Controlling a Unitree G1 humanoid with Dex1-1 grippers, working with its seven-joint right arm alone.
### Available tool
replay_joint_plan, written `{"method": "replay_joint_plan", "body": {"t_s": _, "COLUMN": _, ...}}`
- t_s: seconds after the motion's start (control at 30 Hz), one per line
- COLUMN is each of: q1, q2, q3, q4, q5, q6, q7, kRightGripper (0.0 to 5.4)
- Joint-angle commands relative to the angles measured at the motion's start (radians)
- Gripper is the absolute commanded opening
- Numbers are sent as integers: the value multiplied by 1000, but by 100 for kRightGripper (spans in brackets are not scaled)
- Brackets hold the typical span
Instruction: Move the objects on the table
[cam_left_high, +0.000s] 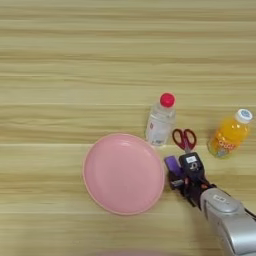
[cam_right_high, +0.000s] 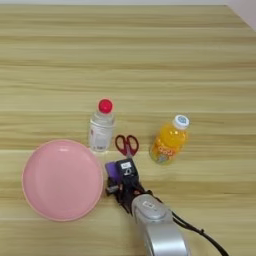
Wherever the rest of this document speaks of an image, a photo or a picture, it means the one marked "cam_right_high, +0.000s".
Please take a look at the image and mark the clear bottle with red cap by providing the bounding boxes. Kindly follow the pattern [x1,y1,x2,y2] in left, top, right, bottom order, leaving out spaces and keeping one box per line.
[87,98,117,154]

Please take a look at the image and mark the orange juice bottle white cap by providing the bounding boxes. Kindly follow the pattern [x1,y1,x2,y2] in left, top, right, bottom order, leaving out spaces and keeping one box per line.
[148,114,191,166]

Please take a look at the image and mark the red handled scissors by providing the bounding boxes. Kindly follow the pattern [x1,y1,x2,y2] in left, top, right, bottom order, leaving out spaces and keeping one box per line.
[114,133,140,159]

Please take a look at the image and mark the pink round plate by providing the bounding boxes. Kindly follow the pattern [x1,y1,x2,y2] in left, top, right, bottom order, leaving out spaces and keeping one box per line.
[21,138,105,223]

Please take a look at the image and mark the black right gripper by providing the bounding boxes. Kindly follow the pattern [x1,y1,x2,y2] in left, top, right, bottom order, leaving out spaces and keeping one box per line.
[105,174,155,215]

